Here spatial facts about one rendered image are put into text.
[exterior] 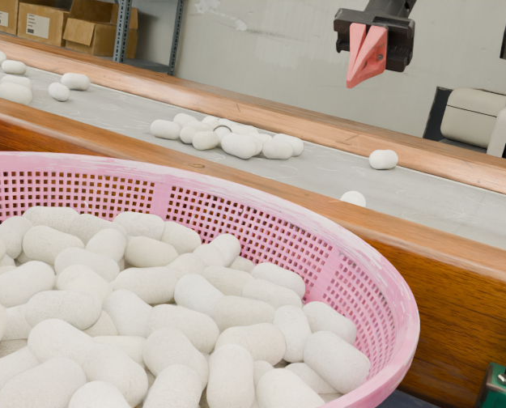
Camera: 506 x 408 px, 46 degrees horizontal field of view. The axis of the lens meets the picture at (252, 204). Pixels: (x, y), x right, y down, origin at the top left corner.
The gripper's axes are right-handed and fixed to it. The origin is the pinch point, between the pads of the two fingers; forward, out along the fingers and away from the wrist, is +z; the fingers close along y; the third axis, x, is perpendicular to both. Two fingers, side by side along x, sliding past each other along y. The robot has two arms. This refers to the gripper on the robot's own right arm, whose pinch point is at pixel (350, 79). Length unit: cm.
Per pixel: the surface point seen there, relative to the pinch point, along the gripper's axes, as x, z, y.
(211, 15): 129, -157, -134
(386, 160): -0.8, 11.6, 8.4
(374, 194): -7.1, 20.9, 10.2
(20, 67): -2.9, 13.2, -42.0
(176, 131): -9.4, 21.6, -10.2
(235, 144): -9.5, 21.3, -3.5
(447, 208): -5.2, 18.9, 16.4
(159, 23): 137, -154, -167
